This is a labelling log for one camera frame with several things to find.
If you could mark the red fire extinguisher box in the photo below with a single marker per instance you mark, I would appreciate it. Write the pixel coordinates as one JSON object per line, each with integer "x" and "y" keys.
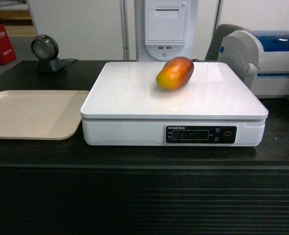
{"x": 0, "y": 44}

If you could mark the dark red mango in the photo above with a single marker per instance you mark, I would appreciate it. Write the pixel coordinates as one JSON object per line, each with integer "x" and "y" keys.
{"x": 175, "y": 74}

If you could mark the white blue label printer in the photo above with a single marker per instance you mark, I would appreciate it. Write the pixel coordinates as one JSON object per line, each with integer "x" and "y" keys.
{"x": 260, "y": 59}

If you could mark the white checkout scale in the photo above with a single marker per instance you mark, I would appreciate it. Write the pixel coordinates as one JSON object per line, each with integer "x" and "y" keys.
{"x": 215, "y": 108}

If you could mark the white POS terminal stand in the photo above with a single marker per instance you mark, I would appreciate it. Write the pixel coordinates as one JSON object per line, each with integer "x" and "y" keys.
{"x": 164, "y": 29}

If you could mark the black barcode scanner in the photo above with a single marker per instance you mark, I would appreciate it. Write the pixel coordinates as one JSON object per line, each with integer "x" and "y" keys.
{"x": 46, "y": 49}

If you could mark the beige plastic tray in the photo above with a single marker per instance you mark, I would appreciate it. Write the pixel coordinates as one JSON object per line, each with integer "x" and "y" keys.
{"x": 40, "y": 114}

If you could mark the black checkout counter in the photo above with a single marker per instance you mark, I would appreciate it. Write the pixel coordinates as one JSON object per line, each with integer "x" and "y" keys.
{"x": 71, "y": 188}

